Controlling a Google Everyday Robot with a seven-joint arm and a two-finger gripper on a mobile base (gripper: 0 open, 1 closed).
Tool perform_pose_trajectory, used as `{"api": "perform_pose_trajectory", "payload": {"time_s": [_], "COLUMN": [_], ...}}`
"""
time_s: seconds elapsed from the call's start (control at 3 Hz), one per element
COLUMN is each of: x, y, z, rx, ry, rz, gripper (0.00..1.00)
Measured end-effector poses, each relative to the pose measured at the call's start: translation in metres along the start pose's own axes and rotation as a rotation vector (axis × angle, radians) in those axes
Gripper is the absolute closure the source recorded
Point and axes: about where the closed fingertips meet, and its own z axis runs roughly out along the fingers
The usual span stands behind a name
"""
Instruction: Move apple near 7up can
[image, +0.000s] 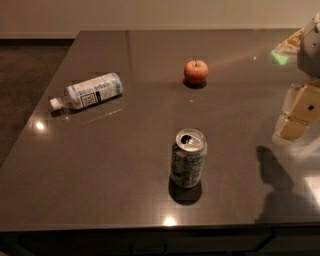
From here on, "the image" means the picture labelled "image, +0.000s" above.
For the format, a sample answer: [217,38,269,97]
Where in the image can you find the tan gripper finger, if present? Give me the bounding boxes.
[275,79,320,141]
[282,83,301,115]

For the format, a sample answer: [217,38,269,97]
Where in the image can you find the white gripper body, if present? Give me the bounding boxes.
[297,11,320,78]

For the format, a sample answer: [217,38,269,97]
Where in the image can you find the red apple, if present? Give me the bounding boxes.
[184,60,208,85]

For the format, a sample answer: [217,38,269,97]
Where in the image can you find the green 7up can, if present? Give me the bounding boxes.
[170,129,207,188]

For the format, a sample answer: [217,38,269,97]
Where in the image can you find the snack bag with green edge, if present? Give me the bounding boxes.
[271,28,304,65]

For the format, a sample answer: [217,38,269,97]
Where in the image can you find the clear plastic water bottle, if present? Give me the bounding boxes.
[50,73,123,110]

